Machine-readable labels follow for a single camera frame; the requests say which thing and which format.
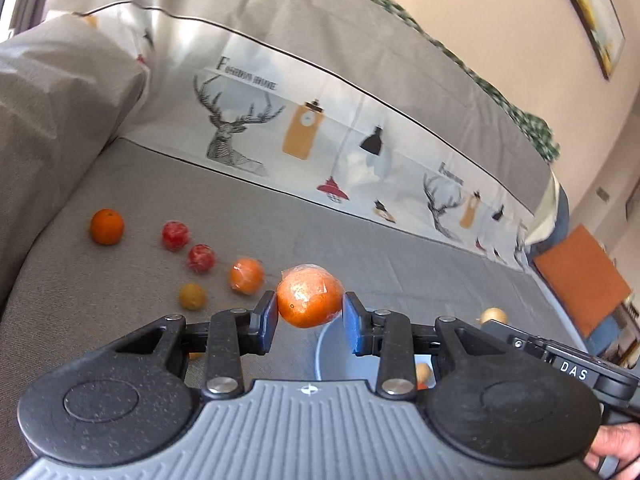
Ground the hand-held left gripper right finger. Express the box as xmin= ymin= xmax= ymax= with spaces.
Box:
xmin=343 ymin=291 xmax=506 ymax=401

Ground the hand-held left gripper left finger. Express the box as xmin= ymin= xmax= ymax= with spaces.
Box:
xmin=107 ymin=291 xmax=279 ymax=395

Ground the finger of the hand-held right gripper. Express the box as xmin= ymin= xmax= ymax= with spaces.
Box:
xmin=481 ymin=320 xmax=523 ymax=347

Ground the grey round bowl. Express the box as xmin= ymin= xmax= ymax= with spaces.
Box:
xmin=315 ymin=321 xmax=436 ymax=392

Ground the large plastic-wrapped orange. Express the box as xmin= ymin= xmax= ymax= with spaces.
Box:
xmin=276 ymin=264 xmax=346 ymax=329

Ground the person's right hand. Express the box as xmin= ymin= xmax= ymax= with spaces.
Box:
xmin=584 ymin=422 xmax=640 ymax=479

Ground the small plastic-wrapped orange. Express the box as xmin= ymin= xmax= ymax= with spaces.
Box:
xmin=229 ymin=257 xmax=266 ymax=295

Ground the small yellow-brown fruit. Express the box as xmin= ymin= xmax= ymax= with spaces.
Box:
xmin=179 ymin=283 xmax=207 ymax=311

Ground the grey sofa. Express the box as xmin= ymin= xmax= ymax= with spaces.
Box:
xmin=0 ymin=0 xmax=591 ymax=480

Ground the red apple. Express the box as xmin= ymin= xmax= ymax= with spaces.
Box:
xmin=187 ymin=243 xmax=217 ymax=275
xmin=160 ymin=220 xmax=191 ymax=252

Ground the orange cushion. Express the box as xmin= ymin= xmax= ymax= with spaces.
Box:
xmin=532 ymin=224 xmax=633 ymax=332

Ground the blue cushion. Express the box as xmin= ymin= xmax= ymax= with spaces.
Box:
xmin=529 ymin=184 xmax=571 ymax=261

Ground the bare orange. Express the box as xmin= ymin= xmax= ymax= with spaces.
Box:
xmin=89 ymin=208 xmax=125 ymax=246

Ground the deer print sofa cushion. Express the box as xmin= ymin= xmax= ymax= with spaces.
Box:
xmin=42 ymin=0 xmax=570 ymax=273

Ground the grey pillow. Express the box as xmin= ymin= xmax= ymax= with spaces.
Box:
xmin=0 ymin=12 xmax=152 ymax=308

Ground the framed wall picture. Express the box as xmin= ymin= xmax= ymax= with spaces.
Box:
xmin=547 ymin=0 xmax=627 ymax=82

